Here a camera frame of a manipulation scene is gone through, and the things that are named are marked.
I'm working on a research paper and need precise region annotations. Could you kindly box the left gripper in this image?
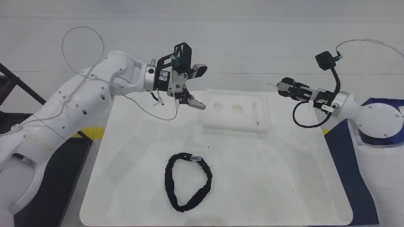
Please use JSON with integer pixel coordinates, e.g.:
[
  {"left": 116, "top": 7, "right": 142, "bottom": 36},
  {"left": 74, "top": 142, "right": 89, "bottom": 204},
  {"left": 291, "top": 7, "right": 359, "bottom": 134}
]
[{"left": 143, "top": 58, "right": 208, "bottom": 111}]

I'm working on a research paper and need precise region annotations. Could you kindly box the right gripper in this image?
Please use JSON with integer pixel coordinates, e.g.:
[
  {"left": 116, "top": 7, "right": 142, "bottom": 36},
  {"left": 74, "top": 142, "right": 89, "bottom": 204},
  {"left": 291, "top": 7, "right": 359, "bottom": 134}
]
[{"left": 277, "top": 76, "right": 350, "bottom": 116}]

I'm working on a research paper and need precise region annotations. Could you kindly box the small silver key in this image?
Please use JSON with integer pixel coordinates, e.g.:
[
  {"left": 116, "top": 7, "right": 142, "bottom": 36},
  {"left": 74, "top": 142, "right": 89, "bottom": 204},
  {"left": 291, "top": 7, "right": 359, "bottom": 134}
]
[{"left": 267, "top": 81, "right": 289, "bottom": 91}]

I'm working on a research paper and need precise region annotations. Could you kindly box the white foam tray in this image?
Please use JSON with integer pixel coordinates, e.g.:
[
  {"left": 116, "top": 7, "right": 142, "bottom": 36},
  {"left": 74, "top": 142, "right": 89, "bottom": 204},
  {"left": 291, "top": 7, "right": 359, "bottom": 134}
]
[{"left": 201, "top": 88, "right": 273, "bottom": 134}]

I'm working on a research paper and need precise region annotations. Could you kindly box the dark blue floor mat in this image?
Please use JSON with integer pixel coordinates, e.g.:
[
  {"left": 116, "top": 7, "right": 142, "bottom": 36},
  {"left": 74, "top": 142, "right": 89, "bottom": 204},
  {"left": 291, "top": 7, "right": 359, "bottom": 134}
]
[{"left": 323, "top": 97, "right": 404, "bottom": 226}]

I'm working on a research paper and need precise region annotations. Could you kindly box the black floor mat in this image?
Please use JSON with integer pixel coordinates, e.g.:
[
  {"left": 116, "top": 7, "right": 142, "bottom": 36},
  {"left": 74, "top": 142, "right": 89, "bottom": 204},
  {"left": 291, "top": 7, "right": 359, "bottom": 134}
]
[{"left": 0, "top": 112, "right": 93, "bottom": 227}]

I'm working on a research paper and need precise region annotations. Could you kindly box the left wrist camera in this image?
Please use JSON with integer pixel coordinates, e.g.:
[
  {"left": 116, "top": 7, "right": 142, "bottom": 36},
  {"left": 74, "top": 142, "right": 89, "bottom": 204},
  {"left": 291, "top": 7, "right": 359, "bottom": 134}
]
[{"left": 155, "top": 42, "right": 193, "bottom": 74}]

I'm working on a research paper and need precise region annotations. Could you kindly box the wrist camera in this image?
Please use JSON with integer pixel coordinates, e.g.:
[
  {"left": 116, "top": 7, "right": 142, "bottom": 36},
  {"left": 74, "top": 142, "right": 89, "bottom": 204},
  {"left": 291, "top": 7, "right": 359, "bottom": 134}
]
[
  {"left": 314, "top": 50, "right": 344, "bottom": 96},
  {"left": 155, "top": 42, "right": 193, "bottom": 74}
]

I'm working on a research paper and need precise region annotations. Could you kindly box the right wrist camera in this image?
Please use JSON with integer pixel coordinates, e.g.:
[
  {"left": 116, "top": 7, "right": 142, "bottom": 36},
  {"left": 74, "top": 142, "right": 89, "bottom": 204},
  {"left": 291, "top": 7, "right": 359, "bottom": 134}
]
[{"left": 314, "top": 50, "right": 344, "bottom": 96}]

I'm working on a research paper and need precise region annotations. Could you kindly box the short black cable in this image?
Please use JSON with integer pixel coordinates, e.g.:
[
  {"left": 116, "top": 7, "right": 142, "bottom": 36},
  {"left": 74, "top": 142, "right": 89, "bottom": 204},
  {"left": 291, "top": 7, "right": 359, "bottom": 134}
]
[{"left": 150, "top": 90, "right": 165, "bottom": 106}]

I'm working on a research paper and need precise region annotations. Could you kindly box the thin grey cable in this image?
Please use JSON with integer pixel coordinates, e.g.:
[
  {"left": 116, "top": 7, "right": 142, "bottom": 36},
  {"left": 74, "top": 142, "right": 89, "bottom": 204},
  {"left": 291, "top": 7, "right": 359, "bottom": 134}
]
[{"left": 335, "top": 38, "right": 404, "bottom": 58}]

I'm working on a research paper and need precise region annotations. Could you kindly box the black chain lock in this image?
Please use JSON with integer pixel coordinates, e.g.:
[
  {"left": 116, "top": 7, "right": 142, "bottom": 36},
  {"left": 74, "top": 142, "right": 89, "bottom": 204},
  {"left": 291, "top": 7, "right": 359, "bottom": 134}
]
[{"left": 163, "top": 152, "right": 213, "bottom": 213}]

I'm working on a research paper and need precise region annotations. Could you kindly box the thin white cable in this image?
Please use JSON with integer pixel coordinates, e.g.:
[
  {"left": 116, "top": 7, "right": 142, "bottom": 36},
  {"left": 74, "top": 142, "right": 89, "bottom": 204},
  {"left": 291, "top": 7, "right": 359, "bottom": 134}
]
[{"left": 0, "top": 26, "right": 179, "bottom": 138}]

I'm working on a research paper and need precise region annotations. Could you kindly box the black metal frame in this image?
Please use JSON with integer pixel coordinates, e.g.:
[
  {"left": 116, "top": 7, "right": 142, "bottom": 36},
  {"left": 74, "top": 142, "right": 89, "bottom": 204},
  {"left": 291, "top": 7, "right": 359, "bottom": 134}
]
[{"left": 0, "top": 62, "right": 95, "bottom": 146}]

